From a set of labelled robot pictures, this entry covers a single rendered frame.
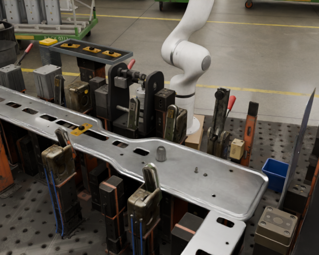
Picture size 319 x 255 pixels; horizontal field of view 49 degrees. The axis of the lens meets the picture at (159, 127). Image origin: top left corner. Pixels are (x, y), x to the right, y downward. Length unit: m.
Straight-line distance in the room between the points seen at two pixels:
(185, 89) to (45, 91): 0.60
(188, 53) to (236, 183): 0.63
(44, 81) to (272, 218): 1.06
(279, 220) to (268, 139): 0.99
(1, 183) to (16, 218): 0.18
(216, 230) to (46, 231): 0.68
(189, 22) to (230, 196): 0.78
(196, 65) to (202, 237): 0.77
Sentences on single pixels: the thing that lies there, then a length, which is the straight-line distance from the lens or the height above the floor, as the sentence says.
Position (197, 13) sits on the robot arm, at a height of 1.33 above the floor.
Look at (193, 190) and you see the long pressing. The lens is 1.01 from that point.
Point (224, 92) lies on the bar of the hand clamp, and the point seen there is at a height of 1.21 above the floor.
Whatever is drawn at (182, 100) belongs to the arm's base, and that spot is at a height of 0.96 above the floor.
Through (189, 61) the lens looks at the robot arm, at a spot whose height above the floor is 1.16.
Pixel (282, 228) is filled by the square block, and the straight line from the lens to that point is 0.88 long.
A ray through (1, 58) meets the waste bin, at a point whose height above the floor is 0.44.
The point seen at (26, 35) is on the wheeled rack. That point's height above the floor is 0.27.
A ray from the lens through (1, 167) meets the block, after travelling 1.52.
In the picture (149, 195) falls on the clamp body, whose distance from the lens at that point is 0.93.
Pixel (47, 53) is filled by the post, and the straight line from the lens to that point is 1.76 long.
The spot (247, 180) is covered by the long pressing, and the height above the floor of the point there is 1.00.
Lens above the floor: 1.67
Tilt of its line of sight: 32 degrees down
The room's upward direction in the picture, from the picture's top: straight up
